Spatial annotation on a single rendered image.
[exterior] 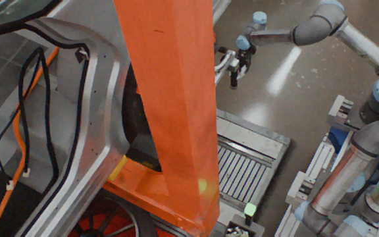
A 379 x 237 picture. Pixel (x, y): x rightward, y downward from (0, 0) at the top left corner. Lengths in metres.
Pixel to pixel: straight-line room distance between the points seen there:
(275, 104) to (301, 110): 0.19
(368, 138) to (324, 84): 1.93
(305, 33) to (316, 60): 1.48
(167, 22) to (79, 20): 0.67
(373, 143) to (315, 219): 0.34
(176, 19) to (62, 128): 1.23
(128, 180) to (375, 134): 1.23
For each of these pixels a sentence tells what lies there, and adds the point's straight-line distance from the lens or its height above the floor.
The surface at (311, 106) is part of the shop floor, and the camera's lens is 3.25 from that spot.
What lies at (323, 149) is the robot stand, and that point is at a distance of 2.82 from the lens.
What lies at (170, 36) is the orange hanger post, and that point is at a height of 1.96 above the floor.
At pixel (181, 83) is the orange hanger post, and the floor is 1.80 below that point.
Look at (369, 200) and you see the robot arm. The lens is 1.79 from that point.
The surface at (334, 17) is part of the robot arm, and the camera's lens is 2.12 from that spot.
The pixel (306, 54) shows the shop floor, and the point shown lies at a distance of 3.54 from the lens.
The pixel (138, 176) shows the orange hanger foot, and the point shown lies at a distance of 2.21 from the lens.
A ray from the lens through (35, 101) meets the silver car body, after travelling 2.17.
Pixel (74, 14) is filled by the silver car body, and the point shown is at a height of 1.65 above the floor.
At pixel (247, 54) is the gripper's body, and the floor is 0.90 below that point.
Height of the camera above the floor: 2.65
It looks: 57 degrees down
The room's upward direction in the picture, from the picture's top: 8 degrees counter-clockwise
